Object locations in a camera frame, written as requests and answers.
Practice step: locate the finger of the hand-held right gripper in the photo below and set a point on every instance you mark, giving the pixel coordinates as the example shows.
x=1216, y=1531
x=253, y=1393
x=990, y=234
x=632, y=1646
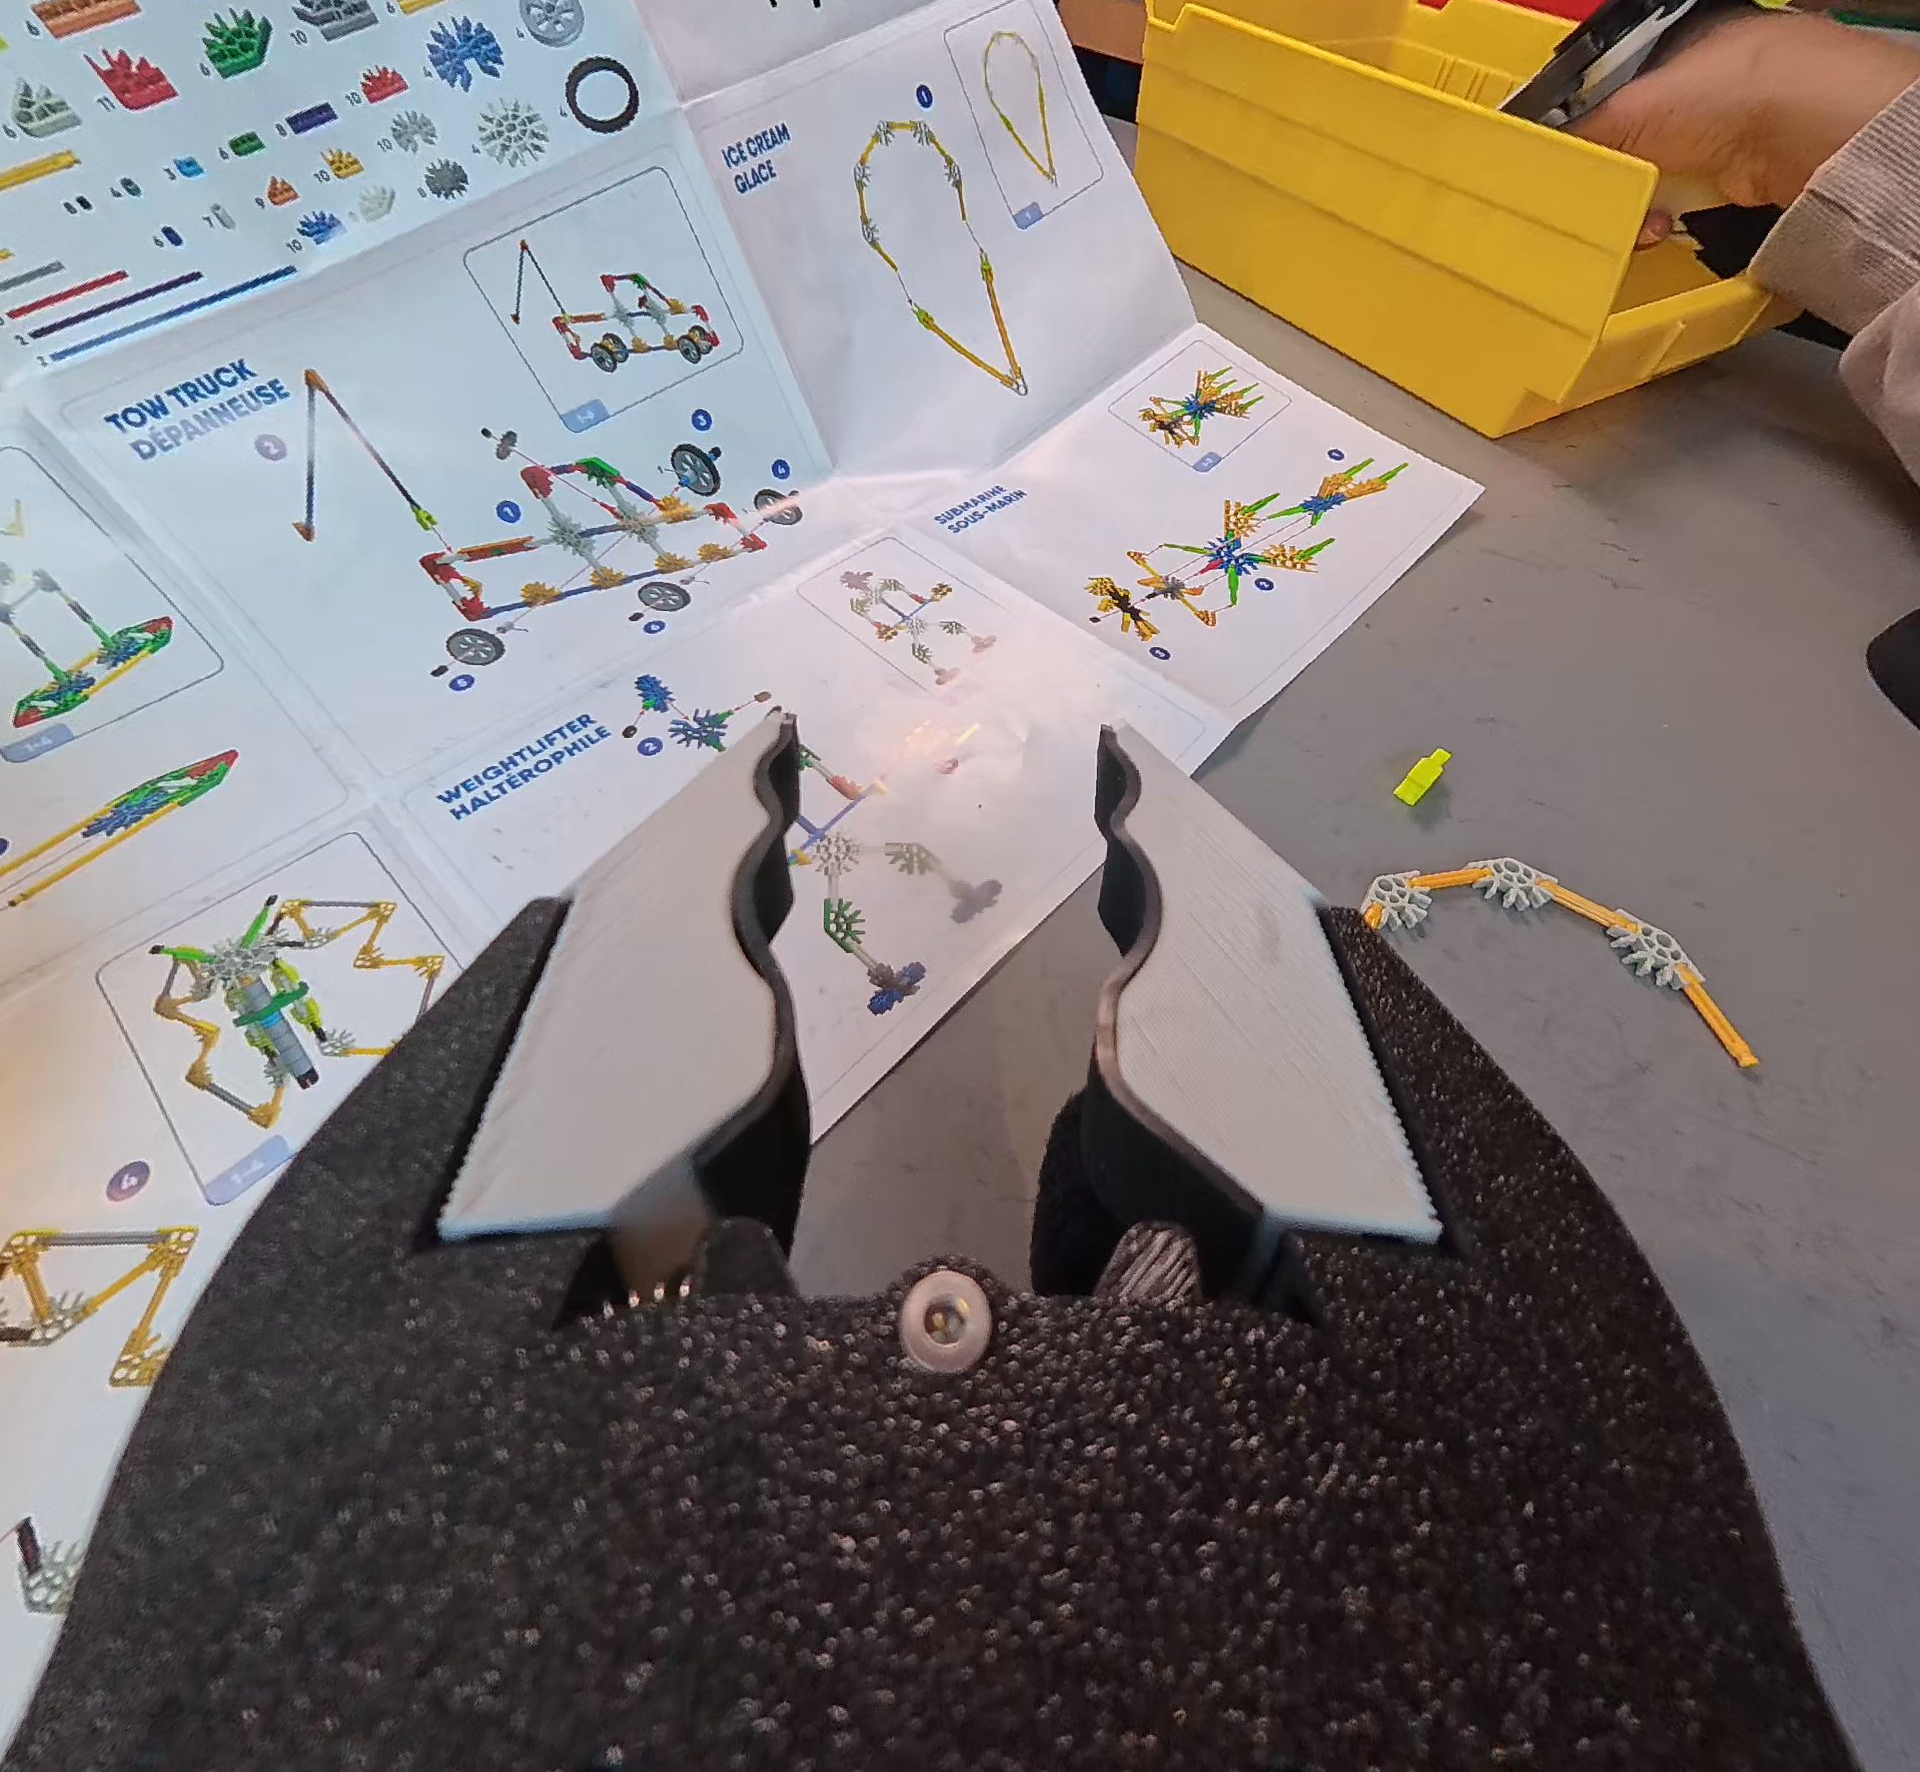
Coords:
x=1621, y=61
x=1604, y=17

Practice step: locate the lime green short rod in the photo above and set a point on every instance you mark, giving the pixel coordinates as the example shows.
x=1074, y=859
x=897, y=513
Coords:
x=1422, y=775

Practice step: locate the person's right forearm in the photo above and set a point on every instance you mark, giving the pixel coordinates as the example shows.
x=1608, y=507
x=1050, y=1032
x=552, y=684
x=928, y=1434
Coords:
x=1858, y=242

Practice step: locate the short yellow rod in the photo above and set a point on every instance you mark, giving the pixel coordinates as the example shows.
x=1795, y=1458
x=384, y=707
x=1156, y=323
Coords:
x=1443, y=881
x=1720, y=1020
x=1577, y=903

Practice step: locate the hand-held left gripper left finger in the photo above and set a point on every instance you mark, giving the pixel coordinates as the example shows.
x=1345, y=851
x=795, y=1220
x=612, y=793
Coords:
x=631, y=1051

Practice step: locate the yellow plastic box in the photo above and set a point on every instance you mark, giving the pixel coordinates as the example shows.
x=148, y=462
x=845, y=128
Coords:
x=1348, y=196

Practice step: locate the light wooden side table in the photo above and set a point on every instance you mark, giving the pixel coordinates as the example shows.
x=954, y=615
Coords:
x=1102, y=11

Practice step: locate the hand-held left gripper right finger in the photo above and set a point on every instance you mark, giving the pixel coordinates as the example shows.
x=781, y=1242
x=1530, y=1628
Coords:
x=1276, y=1051

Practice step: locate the person's right hand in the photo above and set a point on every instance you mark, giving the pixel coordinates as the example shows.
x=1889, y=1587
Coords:
x=1754, y=106

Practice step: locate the white building instruction sheet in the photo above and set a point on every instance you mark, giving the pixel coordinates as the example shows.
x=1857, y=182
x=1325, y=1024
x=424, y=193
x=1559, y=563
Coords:
x=811, y=378

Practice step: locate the grey snowflake connector piece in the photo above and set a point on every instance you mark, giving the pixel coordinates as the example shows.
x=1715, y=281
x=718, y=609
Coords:
x=1512, y=881
x=1654, y=954
x=1395, y=899

